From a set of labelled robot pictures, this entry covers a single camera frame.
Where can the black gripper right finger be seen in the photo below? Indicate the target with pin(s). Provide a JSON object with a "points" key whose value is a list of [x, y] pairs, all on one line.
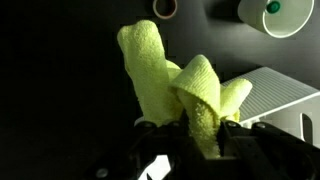
{"points": [[266, 153]]}

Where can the white mug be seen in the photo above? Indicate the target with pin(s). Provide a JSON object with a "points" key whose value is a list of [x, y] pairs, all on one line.
{"points": [[253, 16]]}

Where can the small brown tape roll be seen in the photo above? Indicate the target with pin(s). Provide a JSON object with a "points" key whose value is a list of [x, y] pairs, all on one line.
{"points": [[156, 11]]}

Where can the white plastic bin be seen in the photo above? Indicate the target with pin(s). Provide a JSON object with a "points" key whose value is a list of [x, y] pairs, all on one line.
{"points": [[276, 93]]}

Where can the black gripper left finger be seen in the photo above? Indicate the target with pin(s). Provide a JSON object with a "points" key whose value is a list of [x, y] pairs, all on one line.
{"points": [[156, 140]]}

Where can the yellow microfibre cloth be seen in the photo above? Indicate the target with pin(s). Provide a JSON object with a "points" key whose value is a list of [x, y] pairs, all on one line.
{"points": [[150, 76]]}

